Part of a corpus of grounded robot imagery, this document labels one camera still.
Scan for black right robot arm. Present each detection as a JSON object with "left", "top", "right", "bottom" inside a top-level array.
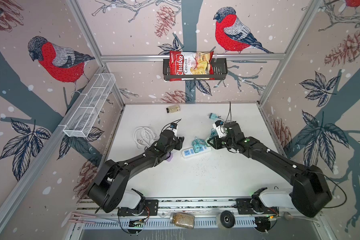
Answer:
[{"left": 207, "top": 120, "right": 332, "bottom": 218}]

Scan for glass jar of grains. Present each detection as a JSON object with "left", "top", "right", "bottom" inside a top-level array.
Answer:
[{"left": 170, "top": 213, "right": 195, "bottom": 229}]

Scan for black wire wall basket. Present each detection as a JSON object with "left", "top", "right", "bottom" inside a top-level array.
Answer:
[{"left": 163, "top": 59, "right": 228, "bottom": 82}]

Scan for red cassava chips bag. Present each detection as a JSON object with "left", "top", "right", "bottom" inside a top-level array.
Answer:
[{"left": 169, "top": 51, "right": 214, "bottom": 81}]

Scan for thick white power cord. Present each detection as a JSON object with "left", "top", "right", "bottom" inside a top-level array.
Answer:
[{"left": 133, "top": 126, "right": 157, "bottom": 151}]

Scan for white mesh wall shelf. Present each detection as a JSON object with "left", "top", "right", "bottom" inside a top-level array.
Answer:
[{"left": 63, "top": 73, "right": 116, "bottom": 138}]

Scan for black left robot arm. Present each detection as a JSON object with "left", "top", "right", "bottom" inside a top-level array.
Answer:
[{"left": 85, "top": 129, "right": 185, "bottom": 213}]

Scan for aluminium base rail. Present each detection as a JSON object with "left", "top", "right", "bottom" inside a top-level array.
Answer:
[{"left": 62, "top": 198, "right": 320, "bottom": 232}]

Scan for purple power strip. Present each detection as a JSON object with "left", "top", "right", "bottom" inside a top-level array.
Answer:
[{"left": 166, "top": 153, "right": 173, "bottom": 162}]

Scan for white blue small device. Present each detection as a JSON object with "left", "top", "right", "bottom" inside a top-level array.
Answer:
[{"left": 182, "top": 146, "right": 212, "bottom": 159}]

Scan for black round knob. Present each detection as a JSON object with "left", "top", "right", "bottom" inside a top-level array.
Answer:
[{"left": 216, "top": 211, "right": 236, "bottom": 230}]

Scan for pink chopsticks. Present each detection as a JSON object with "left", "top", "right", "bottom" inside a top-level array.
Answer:
[{"left": 67, "top": 212, "right": 99, "bottom": 225}]

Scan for metal spoon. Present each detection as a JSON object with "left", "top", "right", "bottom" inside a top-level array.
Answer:
[{"left": 283, "top": 212, "right": 306, "bottom": 221}]

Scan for teal charger with cable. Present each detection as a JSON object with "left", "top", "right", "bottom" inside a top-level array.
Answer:
[{"left": 192, "top": 137, "right": 210, "bottom": 154}]

